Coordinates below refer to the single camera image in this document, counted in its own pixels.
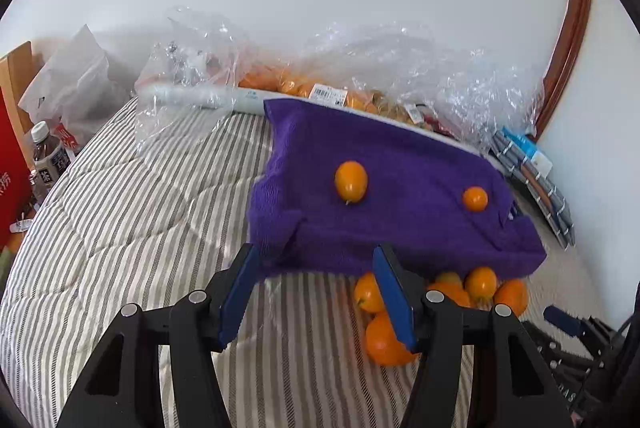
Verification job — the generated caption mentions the striped quilt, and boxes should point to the striped quilt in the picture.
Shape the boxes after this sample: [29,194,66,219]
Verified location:
[0,96,626,428]

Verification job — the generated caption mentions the wooden door frame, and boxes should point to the wooden door frame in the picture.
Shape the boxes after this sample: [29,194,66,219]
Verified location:
[532,0,596,144]

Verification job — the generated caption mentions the red paper bag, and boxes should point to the red paper bag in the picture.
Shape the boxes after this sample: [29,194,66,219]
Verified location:
[0,88,33,249]

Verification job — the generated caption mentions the blue white tissue pack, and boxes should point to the blue white tissue pack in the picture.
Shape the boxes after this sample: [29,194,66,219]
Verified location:
[502,125,555,179]

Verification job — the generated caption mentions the crumpled clear plastic bag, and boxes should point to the crumpled clear plastic bag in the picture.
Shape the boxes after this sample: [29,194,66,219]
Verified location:
[135,6,251,144]

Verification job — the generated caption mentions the clear plastic bag of oranges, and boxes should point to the clear plastic bag of oranges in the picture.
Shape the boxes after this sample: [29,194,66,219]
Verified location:
[235,23,381,111]
[350,23,546,154]

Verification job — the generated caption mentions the red white snack packet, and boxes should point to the red white snack packet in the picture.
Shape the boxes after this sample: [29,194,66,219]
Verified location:
[52,123,83,154]

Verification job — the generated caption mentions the large orange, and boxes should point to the large orange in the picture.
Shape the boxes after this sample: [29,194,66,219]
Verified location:
[365,311,420,367]

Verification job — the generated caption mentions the orange with stem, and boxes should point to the orange with stem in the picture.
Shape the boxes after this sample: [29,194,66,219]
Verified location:
[334,161,369,204]

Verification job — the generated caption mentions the plastic water bottle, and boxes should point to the plastic water bottle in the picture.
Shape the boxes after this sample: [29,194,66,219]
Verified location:
[27,121,71,204]

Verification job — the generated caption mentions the white plastic bag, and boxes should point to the white plastic bag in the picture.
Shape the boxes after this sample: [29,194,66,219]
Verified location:
[19,24,131,144]

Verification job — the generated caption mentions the checked folded cloth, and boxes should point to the checked folded cloth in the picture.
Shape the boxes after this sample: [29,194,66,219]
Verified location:
[487,125,576,251]

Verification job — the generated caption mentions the white tray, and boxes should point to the white tray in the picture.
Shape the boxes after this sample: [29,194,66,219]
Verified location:
[142,83,503,169]

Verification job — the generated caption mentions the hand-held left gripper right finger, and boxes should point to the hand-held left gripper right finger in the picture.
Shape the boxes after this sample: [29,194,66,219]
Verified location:
[372,244,573,428]

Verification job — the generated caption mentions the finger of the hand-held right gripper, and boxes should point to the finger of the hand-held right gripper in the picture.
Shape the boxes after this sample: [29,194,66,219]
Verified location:
[543,305,626,351]
[520,321,608,376]

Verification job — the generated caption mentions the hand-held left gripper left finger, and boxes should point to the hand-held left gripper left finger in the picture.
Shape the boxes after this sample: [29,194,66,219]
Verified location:
[57,243,261,428]

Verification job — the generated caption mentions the small orange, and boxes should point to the small orange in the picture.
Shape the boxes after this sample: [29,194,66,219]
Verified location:
[427,282,472,309]
[492,279,529,318]
[465,266,498,302]
[354,272,387,314]
[462,187,489,212]

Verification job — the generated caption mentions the purple towel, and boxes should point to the purple towel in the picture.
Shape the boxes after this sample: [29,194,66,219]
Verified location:
[247,97,547,279]

